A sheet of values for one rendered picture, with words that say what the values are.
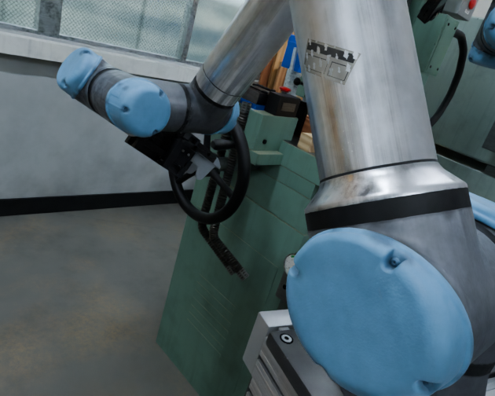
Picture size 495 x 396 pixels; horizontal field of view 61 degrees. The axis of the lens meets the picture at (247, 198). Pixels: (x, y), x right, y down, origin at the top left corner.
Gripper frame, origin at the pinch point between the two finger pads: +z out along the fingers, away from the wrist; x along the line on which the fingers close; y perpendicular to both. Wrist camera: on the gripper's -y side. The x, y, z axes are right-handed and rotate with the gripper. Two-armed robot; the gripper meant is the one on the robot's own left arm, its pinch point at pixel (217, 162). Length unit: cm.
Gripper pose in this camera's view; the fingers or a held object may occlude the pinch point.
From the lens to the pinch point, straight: 89.3
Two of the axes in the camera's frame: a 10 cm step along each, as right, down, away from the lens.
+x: 6.4, 3.9, -6.6
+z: 5.3, 3.9, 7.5
